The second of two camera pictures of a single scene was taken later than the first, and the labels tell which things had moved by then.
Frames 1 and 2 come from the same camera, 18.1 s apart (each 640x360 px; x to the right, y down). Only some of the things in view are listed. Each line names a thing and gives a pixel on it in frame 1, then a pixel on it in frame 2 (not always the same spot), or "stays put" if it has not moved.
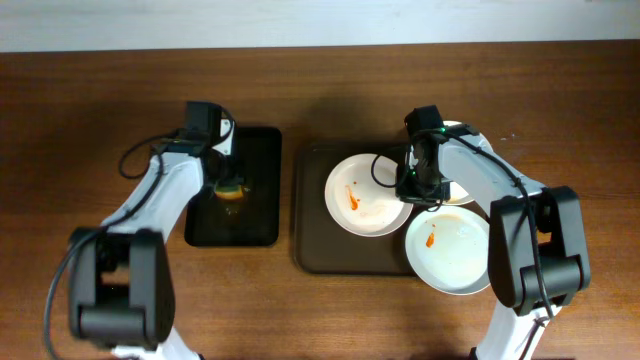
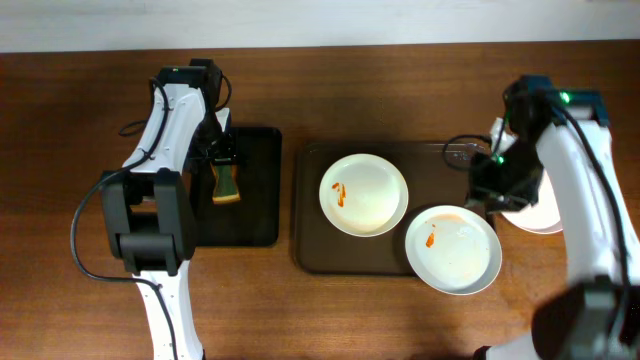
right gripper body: (423, 190) → (493, 201)
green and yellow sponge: (228, 192) stays put
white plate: (362, 196) stays put
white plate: (447, 250) stays put
